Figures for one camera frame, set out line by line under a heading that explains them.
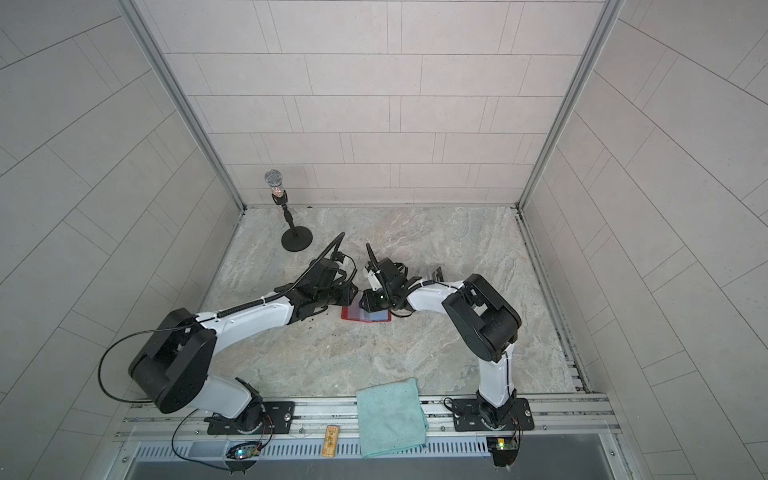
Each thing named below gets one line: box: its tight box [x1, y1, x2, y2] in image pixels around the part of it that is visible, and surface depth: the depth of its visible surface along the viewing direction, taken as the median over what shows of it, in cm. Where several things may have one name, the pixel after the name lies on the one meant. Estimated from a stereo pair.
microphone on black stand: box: [264, 169, 313, 252], surface depth 107 cm
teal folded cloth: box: [356, 377, 428, 458], surface depth 72 cm
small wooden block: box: [322, 425, 339, 458], surface depth 69 cm
